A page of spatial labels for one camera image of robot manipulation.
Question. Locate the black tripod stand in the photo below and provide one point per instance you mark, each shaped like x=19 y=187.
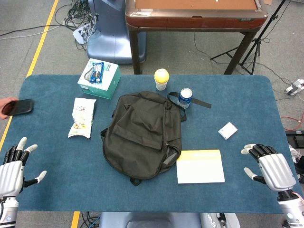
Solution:
x=255 y=50

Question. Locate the black flat device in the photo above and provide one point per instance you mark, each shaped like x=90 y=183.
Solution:
x=297 y=139

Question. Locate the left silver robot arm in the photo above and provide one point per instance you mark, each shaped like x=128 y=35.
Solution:
x=9 y=211

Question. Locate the black smartphone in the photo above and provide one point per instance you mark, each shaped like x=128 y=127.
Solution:
x=19 y=107

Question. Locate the small white box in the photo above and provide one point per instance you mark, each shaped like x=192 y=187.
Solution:
x=228 y=130

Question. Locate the blue drink can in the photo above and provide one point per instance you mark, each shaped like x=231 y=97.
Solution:
x=185 y=99

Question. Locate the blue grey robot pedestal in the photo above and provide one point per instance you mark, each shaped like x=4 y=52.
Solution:
x=111 y=35

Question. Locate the bare person hand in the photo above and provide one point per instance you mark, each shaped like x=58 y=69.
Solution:
x=4 y=102

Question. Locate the blue cookie packet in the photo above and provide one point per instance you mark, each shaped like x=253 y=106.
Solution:
x=97 y=71

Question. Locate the brown mahjong table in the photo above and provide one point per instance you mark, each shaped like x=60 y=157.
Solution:
x=194 y=16

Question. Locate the white snack bag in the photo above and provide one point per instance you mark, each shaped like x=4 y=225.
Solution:
x=82 y=118

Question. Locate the teal cardboard box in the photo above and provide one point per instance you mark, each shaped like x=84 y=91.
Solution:
x=107 y=83

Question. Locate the blue table cloth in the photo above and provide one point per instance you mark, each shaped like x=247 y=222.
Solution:
x=59 y=166

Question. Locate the black fabric backpack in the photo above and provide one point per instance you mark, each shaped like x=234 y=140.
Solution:
x=137 y=133

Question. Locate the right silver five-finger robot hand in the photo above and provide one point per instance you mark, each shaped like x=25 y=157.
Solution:
x=278 y=173

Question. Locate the white paper cup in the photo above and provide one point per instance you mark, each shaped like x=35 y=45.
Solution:
x=161 y=86

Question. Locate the white power strip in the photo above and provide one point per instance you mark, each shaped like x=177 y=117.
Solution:
x=79 y=34
x=294 y=87

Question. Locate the yellow round fruit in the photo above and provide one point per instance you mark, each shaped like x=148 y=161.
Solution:
x=161 y=75

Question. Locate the white book with yellow band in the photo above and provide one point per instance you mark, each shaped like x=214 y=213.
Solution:
x=200 y=168

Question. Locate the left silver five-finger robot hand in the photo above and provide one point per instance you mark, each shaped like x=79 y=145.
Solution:
x=10 y=174

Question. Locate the grey robot torso base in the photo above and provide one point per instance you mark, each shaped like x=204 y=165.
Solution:
x=147 y=221

